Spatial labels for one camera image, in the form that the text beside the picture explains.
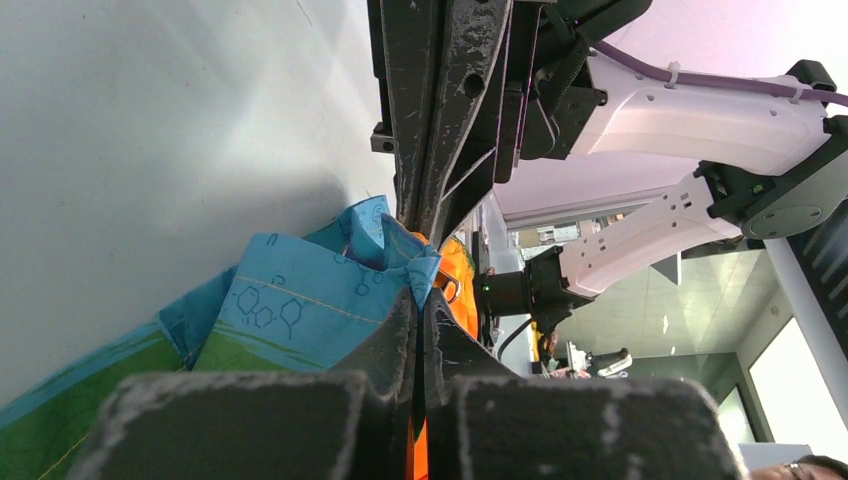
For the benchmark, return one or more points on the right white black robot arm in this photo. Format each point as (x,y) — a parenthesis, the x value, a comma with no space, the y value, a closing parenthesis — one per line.
(771,164)

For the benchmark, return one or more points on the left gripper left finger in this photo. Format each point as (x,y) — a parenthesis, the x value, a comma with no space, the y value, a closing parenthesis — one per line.
(353,421)

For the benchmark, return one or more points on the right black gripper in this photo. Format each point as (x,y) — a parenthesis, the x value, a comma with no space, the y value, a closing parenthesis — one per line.
(470,88)

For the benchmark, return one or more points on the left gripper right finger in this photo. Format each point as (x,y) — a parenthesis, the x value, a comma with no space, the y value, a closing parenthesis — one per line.
(486,422)

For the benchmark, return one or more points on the rainbow striped jacket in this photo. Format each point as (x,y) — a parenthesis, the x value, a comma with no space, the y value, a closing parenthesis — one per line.
(291,304)

